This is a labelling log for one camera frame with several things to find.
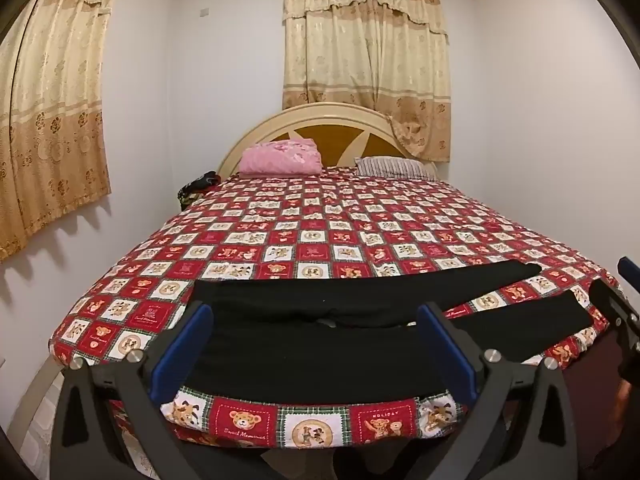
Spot striped pillow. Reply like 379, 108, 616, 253
354, 156, 437, 180

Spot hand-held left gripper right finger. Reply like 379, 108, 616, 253
416, 302, 598, 480

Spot pink pillow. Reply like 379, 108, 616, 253
240, 140, 323, 177

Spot beige floral curtain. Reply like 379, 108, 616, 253
281, 0, 452, 163
0, 0, 126, 262

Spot black pants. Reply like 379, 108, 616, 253
175, 260, 603, 397

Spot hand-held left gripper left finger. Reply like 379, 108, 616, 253
50, 301, 216, 480

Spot red bear-print bedspread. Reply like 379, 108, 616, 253
48, 167, 623, 448

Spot cream wooden headboard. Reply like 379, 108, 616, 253
216, 102, 441, 178

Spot dark bundle of cloth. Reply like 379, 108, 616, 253
176, 171, 222, 211

